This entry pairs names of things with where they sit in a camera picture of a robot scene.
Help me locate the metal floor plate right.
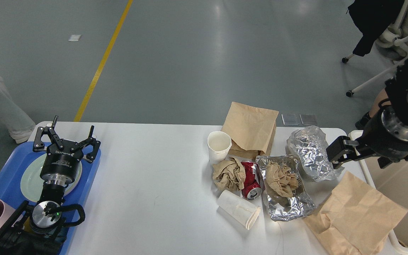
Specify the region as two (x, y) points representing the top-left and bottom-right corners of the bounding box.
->
(299, 114), (318, 126)

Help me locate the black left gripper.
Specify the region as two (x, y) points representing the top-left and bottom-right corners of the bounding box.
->
(32, 115), (101, 186)

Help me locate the white office chair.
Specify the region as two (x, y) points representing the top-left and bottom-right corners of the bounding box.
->
(341, 0), (408, 98)

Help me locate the dark green mug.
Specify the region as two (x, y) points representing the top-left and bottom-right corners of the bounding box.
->
(22, 216), (33, 233)

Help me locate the light green plate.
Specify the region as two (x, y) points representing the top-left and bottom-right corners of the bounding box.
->
(20, 154), (83, 203)

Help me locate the brown paper bag front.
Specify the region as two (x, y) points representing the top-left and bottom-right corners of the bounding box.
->
(304, 172), (408, 255)

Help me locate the brown paper bag rear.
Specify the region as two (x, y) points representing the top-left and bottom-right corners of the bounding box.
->
(221, 102), (279, 160)

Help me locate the crumpled brown napkin left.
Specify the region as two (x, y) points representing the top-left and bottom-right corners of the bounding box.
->
(212, 157), (246, 192)

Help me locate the yellow plate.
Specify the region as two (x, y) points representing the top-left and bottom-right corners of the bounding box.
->
(64, 170), (82, 196)

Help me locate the brown paper bag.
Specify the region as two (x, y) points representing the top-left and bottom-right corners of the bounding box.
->
(221, 102), (279, 160)
(304, 172), (408, 255)

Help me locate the person in grey trousers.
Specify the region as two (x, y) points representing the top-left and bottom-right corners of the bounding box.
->
(0, 77), (36, 144)

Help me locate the metal floor plate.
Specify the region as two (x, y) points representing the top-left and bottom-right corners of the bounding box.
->
(299, 114), (318, 126)
(281, 114), (299, 126)

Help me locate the crushed red soda can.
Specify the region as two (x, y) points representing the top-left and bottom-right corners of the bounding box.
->
(241, 161), (262, 200)

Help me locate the blue plastic tray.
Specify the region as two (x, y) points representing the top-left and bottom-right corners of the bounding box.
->
(0, 141), (102, 255)

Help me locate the crumpled aluminium foil ball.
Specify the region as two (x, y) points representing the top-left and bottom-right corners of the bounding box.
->
(287, 125), (344, 182)

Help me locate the lying white paper cup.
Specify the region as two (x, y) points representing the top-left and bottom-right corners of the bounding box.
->
(217, 190), (261, 230)

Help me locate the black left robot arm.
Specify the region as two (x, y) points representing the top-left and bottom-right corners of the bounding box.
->
(0, 117), (101, 255)

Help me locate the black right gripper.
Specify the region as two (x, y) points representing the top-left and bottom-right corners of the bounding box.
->
(327, 106), (408, 169)

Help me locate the person in white shirt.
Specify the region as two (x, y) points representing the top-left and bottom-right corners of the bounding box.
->
(355, 89), (388, 130)

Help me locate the upright white paper cup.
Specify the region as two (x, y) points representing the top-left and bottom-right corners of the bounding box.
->
(207, 131), (232, 164)

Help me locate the metal floor plate left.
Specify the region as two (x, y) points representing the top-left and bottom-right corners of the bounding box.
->
(281, 114), (299, 126)

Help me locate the aluminium foil tray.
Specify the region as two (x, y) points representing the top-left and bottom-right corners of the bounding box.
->
(255, 155), (316, 221)

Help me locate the crumpled brown napkin in foil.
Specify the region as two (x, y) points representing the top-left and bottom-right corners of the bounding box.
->
(266, 162), (299, 198)

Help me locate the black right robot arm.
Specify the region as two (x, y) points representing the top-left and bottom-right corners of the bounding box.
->
(327, 59), (408, 169)

